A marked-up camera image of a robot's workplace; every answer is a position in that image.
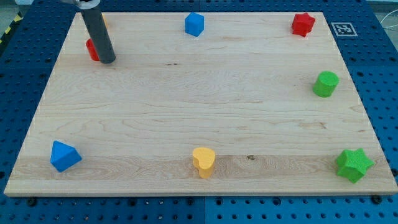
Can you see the silver rod mount collar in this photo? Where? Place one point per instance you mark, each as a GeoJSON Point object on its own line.
{"type": "Point", "coordinates": [83, 4]}

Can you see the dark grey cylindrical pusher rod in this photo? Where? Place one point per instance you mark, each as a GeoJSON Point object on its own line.
{"type": "Point", "coordinates": [99, 34]}

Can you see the yellow hexagon block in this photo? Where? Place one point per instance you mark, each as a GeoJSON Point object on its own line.
{"type": "Point", "coordinates": [105, 20]}

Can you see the red cylinder block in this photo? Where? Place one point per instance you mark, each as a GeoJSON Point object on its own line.
{"type": "Point", "coordinates": [91, 50]}

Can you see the yellow black hazard tape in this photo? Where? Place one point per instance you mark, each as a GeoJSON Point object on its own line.
{"type": "Point", "coordinates": [11, 29]}

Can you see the blue cube block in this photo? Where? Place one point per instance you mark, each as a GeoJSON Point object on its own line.
{"type": "Point", "coordinates": [194, 24]}

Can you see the blue triangle block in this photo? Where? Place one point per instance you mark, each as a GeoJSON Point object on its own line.
{"type": "Point", "coordinates": [63, 156]}

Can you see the light wooden board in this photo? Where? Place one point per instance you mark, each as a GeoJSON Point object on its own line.
{"type": "Point", "coordinates": [243, 88]}

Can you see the yellow heart block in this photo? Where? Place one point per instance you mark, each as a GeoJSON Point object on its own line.
{"type": "Point", "coordinates": [204, 161]}

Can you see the red star block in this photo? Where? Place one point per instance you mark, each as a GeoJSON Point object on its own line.
{"type": "Point", "coordinates": [302, 24]}

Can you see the green cylinder block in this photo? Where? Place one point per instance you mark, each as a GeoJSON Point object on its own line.
{"type": "Point", "coordinates": [325, 84]}

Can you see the white fiducial marker tag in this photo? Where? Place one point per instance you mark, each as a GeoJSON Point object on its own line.
{"type": "Point", "coordinates": [344, 29]}

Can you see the green star block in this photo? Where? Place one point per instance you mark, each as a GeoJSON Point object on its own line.
{"type": "Point", "coordinates": [353, 164]}

